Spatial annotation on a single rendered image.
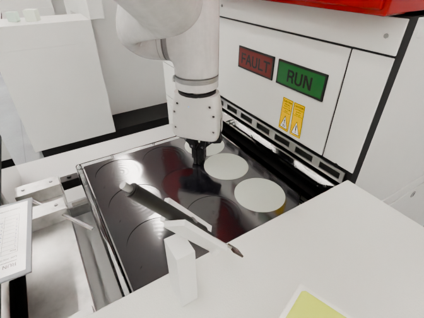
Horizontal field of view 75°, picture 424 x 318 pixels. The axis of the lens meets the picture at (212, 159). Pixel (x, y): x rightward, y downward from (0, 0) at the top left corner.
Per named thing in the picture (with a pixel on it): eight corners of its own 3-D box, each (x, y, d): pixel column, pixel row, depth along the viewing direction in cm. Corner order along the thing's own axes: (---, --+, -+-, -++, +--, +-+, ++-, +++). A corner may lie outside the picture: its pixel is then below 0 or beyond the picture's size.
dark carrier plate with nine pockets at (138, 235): (212, 129, 78) (212, 127, 78) (306, 202, 54) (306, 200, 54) (84, 168, 63) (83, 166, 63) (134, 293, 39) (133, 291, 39)
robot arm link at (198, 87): (164, 77, 51) (166, 93, 52) (211, 82, 49) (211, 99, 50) (182, 64, 57) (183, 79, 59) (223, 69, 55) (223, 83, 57)
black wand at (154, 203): (119, 196, 20) (132, 183, 20) (113, 185, 21) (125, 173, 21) (240, 260, 34) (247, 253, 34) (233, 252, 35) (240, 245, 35)
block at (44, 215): (67, 207, 55) (62, 195, 53) (70, 217, 53) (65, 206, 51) (21, 223, 52) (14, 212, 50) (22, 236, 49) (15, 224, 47)
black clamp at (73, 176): (79, 179, 62) (76, 170, 60) (81, 185, 60) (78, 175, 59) (62, 185, 60) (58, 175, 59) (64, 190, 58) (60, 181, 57)
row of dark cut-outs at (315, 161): (214, 101, 81) (214, 93, 80) (342, 183, 51) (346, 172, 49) (212, 101, 81) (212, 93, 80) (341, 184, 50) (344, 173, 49)
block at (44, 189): (61, 185, 61) (57, 174, 59) (64, 194, 58) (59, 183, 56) (19, 198, 57) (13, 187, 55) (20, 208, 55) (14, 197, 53)
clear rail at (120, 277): (82, 166, 64) (80, 162, 64) (137, 305, 38) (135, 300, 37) (76, 169, 64) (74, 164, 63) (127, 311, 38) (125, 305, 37)
